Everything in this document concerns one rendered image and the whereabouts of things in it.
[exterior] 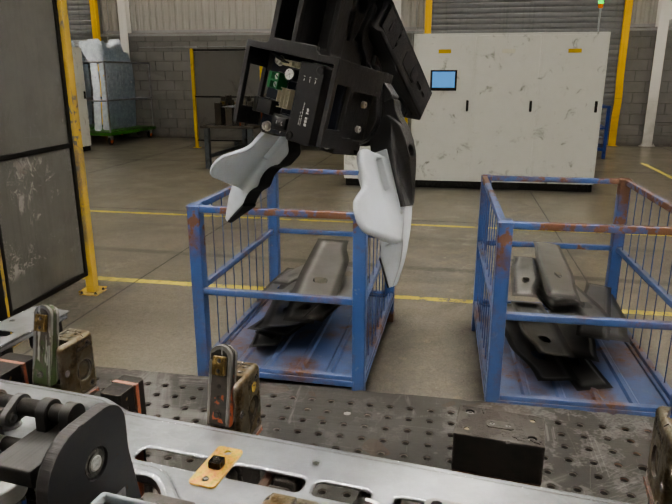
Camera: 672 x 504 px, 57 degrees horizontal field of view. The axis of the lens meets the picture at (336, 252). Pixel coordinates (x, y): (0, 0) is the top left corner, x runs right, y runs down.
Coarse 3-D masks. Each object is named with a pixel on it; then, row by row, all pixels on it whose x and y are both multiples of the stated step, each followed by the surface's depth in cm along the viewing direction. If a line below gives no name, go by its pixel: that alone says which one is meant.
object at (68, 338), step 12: (60, 336) 111; (72, 336) 111; (84, 336) 112; (60, 348) 107; (72, 348) 109; (84, 348) 112; (60, 360) 107; (72, 360) 109; (84, 360) 113; (60, 372) 107; (72, 372) 110; (84, 372) 113; (60, 384) 108; (72, 384) 110; (84, 384) 113; (96, 384) 116
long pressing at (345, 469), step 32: (0, 384) 103; (32, 384) 104; (128, 416) 93; (160, 448) 86; (192, 448) 85; (256, 448) 85; (288, 448) 85; (320, 448) 86; (160, 480) 78; (224, 480) 79; (320, 480) 79; (352, 480) 79; (384, 480) 79; (416, 480) 79; (448, 480) 79; (480, 480) 79
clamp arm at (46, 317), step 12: (36, 312) 106; (48, 312) 105; (36, 324) 105; (48, 324) 105; (36, 336) 106; (48, 336) 105; (36, 348) 106; (48, 348) 105; (36, 360) 106; (48, 360) 105; (36, 372) 106; (48, 372) 106; (48, 384) 106
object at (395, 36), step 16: (384, 0) 40; (384, 16) 40; (384, 32) 40; (400, 32) 42; (384, 48) 41; (400, 48) 43; (384, 64) 43; (400, 64) 43; (416, 64) 45; (400, 80) 44; (416, 80) 46; (400, 96) 47; (416, 96) 47; (416, 112) 48
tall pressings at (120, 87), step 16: (96, 48) 1367; (112, 48) 1423; (96, 64) 1342; (112, 64) 1398; (128, 64) 1469; (96, 80) 1349; (112, 80) 1392; (128, 80) 1460; (96, 96) 1356; (112, 96) 1396; (128, 96) 1468; (96, 112) 1363; (112, 112) 1403; (128, 112) 1459; (96, 128) 1370; (112, 128) 1410
